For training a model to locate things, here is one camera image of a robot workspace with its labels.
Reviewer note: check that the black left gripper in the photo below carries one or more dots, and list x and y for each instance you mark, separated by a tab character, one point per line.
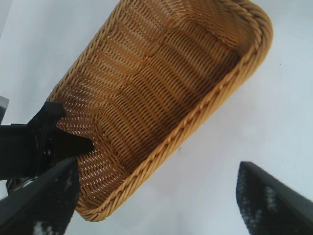
22	151

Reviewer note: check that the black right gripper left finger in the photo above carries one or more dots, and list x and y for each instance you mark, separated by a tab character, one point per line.
36	208

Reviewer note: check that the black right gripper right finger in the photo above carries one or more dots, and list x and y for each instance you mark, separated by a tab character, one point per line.
276	210

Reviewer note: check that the woven tan wicker basket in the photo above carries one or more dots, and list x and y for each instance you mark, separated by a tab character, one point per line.
159	85

